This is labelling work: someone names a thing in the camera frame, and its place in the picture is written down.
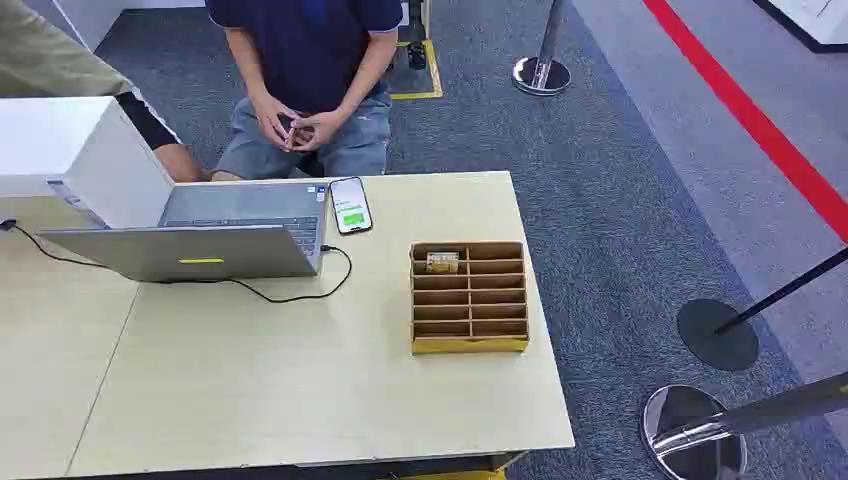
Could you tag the black smartphone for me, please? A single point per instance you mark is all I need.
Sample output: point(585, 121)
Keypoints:
point(350, 205)

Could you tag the wooden card box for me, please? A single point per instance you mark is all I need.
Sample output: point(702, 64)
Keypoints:
point(469, 311)

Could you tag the black stand on yellow mat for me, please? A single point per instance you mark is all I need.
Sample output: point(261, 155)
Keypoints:
point(415, 53)

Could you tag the grey laptop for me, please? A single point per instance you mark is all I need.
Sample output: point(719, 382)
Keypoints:
point(218, 248)

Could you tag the person seated across desk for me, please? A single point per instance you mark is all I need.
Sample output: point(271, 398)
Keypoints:
point(311, 60)

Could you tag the white box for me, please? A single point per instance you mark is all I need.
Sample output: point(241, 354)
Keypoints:
point(73, 156)

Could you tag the person standing beside desk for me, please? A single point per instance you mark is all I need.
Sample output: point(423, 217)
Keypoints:
point(46, 60)

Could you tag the white cabinet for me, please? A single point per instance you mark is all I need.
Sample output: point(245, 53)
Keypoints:
point(811, 20)

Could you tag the chrome stanchion post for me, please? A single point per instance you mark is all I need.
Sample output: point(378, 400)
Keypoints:
point(692, 434)
point(542, 71)

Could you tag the black stanchion post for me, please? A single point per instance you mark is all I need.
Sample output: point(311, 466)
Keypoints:
point(719, 334)

